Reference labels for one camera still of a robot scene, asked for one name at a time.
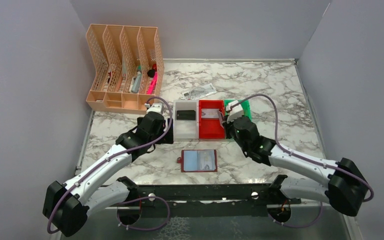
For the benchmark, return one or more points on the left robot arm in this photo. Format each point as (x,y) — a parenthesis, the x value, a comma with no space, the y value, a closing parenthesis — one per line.
(68,205)

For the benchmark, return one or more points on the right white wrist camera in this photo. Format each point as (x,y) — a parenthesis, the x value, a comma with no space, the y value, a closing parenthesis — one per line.
(234,110)

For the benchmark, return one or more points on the black credit card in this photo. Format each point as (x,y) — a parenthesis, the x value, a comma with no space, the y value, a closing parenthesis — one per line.
(186,115)

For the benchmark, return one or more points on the green plastic bin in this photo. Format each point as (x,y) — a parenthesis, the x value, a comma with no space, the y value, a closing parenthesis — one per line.
(245,105)

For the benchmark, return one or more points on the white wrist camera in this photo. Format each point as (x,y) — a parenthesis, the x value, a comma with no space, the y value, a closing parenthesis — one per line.
(234,110)
(154,108)

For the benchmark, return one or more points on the silver credit card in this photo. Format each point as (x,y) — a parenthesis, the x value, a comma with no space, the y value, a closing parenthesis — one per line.
(210,113)

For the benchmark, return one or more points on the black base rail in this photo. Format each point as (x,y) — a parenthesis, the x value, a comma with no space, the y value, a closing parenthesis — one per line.
(203,200)

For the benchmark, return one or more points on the pink highlighter pen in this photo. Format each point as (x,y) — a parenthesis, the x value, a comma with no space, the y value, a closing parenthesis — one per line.
(153,83)

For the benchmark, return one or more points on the red plastic bin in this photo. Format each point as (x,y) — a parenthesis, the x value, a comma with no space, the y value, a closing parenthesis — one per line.
(210,128)

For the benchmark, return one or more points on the white plastic bin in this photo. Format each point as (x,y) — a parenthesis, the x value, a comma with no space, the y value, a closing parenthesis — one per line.
(184,130)

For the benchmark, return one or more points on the red leather card holder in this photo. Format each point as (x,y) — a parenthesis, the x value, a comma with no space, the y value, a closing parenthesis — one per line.
(189,161)

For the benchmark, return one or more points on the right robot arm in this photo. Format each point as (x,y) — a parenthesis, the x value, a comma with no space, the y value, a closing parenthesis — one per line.
(337,183)

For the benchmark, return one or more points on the grey green marker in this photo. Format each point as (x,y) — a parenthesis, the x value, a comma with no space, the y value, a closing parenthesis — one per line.
(136,81)

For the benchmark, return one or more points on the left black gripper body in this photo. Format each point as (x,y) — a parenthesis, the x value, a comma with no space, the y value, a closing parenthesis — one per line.
(168,138)

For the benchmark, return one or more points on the paper receipts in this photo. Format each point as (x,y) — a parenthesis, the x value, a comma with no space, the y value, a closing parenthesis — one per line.
(198,92)

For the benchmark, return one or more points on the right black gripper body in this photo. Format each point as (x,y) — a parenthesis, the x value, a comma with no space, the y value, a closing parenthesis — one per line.
(230,132)

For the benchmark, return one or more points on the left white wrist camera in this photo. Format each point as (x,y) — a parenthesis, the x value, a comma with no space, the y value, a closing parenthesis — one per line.
(154,108)

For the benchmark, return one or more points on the peach plastic file organizer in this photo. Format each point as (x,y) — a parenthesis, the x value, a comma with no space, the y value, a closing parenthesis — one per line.
(117,51)

